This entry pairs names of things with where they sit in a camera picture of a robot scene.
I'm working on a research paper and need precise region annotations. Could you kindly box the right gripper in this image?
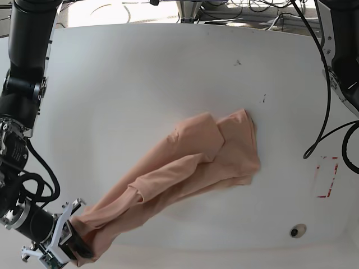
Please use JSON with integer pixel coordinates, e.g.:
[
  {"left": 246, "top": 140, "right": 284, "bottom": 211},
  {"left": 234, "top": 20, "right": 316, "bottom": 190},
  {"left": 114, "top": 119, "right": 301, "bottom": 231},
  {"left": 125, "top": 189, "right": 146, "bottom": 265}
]
[{"left": 5, "top": 198, "right": 94, "bottom": 262}]

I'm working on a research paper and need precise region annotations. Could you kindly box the peach pink T-shirt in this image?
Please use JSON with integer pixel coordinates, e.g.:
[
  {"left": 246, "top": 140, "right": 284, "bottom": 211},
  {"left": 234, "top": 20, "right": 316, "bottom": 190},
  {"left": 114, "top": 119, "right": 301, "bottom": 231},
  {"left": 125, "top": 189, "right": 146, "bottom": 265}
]
[{"left": 70, "top": 109, "right": 260, "bottom": 266}]

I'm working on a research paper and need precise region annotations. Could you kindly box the red tape rectangle marking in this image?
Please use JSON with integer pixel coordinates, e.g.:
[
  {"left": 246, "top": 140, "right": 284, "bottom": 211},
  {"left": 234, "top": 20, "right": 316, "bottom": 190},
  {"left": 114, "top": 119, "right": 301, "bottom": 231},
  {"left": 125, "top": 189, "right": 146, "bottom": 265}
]
[{"left": 314, "top": 156, "right": 339, "bottom": 199}]

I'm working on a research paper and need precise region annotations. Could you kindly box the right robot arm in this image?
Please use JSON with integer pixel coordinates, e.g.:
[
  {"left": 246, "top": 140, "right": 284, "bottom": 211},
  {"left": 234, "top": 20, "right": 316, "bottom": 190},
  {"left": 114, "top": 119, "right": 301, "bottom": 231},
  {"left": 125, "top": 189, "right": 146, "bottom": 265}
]
[{"left": 1, "top": 1, "right": 94, "bottom": 268}]

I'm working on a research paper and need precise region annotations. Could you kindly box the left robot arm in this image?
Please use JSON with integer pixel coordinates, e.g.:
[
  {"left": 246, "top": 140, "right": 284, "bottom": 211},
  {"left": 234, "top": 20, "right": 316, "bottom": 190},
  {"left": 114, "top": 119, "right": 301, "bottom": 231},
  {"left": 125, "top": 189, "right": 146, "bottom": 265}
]
[{"left": 315, "top": 1, "right": 358, "bottom": 116}]

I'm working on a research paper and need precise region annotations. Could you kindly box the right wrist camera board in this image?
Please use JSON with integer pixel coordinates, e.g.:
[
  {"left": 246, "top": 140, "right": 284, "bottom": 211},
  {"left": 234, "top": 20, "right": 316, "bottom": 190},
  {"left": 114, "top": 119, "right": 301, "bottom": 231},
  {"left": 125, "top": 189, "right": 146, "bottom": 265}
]
[{"left": 39, "top": 251, "right": 67, "bottom": 269}]

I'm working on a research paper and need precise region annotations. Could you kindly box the white cable on floor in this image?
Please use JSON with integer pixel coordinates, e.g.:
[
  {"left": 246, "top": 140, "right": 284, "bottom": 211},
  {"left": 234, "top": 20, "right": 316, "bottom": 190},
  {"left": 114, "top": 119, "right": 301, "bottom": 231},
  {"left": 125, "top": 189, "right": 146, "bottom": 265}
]
[{"left": 268, "top": 11, "right": 320, "bottom": 31}]

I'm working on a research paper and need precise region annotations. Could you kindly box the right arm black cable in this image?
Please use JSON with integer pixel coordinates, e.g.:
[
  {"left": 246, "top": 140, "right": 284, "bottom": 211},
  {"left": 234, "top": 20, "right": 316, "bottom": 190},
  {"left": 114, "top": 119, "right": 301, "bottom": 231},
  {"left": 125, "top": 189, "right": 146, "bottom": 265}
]
[{"left": 16, "top": 138, "right": 61, "bottom": 210}]

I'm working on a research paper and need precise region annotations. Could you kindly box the grey metal centre post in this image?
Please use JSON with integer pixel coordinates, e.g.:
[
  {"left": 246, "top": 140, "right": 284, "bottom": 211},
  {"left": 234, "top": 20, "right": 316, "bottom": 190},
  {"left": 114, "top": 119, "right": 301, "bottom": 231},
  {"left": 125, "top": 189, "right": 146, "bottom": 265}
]
[{"left": 176, "top": 1, "right": 202, "bottom": 24}]

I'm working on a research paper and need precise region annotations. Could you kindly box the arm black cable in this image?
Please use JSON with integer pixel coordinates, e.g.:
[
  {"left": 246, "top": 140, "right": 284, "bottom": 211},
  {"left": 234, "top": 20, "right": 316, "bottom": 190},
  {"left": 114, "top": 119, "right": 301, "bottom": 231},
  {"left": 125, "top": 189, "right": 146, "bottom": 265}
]
[
  {"left": 290, "top": 0, "right": 359, "bottom": 171},
  {"left": 16, "top": 138, "right": 61, "bottom": 210}
]

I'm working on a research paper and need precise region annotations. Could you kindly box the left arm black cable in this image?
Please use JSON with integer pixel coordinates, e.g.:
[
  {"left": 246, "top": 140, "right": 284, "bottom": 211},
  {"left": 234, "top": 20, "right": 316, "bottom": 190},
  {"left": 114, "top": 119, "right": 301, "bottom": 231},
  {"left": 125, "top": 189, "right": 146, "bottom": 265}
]
[{"left": 290, "top": 0, "right": 359, "bottom": 171}]

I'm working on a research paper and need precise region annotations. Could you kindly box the right round table grommet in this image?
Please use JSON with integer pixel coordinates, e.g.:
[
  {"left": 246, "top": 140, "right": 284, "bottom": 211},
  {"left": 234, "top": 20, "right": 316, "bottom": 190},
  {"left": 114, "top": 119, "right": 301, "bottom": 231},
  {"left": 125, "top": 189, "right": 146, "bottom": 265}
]
[{"left": 289, "top": 224, "right": 307, "bottom": 239}]

